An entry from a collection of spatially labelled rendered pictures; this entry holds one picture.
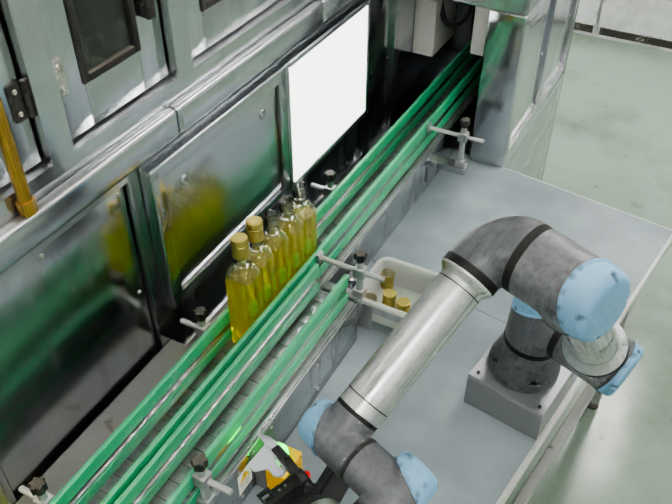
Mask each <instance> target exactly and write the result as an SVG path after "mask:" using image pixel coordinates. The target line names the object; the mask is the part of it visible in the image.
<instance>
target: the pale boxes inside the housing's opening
mask: <svg viewBox="0 0 672 504"><path fill-rule="evenodd" d="M442 2H443V0H416V5H415V20H414V34H413V49H412V52H413V53H417V54H421V55H426V56H430V57H433V56H434V55H435V54H436V53H437V52H438V50H439V49H440V48H441V47H442V46H443V45H444V44H445V43H446V42H447V41H448V40H449V39H450V38H451V37H452V36H453V34H454V28H453V29H451V28H448V27H446V26H445V25H444V24H443V22H442V20H441V17H440V12H441V6H442ZM456 5H457V2H454V1H449V0H444V9H445V14H446V17H447V20H448V21H449V22H450V23H455V14H456ZM488 14H489V8H484V7H479V6H476V7H475V16H474V24H473V32H472V41H471V49H470V53H471V54H475V55H480V56H483V52H484V44H485V36H486V29H487V21H488Z"/></svg>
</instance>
